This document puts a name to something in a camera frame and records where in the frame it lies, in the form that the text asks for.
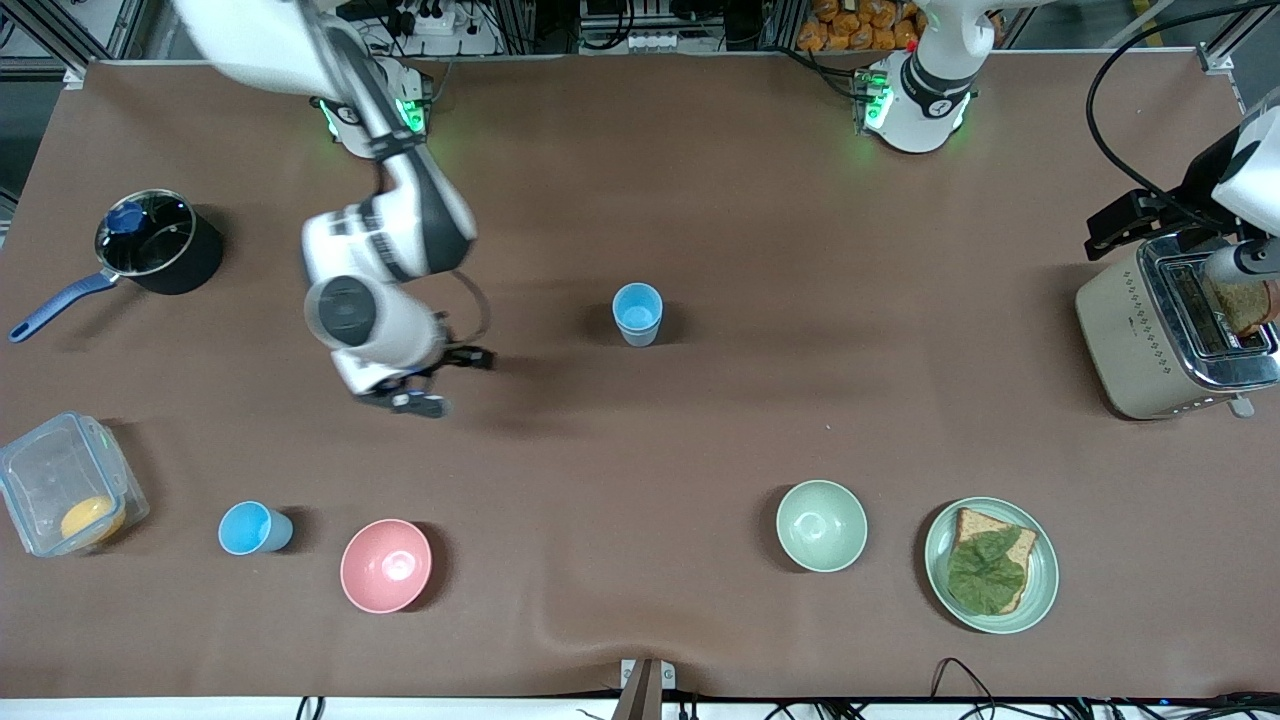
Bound metal table clamp bracket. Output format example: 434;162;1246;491
620;658;676;720

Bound brown table cover cloth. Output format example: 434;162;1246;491
0;50;1280;701

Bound pale green plate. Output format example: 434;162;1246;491
924;497;1060;635

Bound pale green bowl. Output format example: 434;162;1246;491
776;480;869;574

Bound black floor cable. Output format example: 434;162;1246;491
930;657;1011;720

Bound green lettuce leaf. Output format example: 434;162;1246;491
947;527;1029;616

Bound beige and chrome toaster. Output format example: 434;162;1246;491
1076;232;1280;421

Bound aluminium frame profile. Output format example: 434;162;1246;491
0;0;136;86
1130;0;1241;79

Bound dark pot with blue handle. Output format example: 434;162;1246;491
8;188;226;344

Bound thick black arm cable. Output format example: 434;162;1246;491
1085;0;1280;206

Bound brown bread slice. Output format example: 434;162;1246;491
945;507;1039;613
1205;278;1280;338

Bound clear plastic food container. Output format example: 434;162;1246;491
0;410;151;558

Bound glass lid with blue knob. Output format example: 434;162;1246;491
97;192;196;277

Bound light blue plastic cup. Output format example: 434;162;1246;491
612;282;664;333
218;500;295;556
613;300;663;348

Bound bag of orange round items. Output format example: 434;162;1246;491
795;0;931;53

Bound pink bowl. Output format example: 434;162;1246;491
340;518;433;614

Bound yellow lemon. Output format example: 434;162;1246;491
60;496;126;546

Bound white power strip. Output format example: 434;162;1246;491
395;0;471;36
625;30;721;53

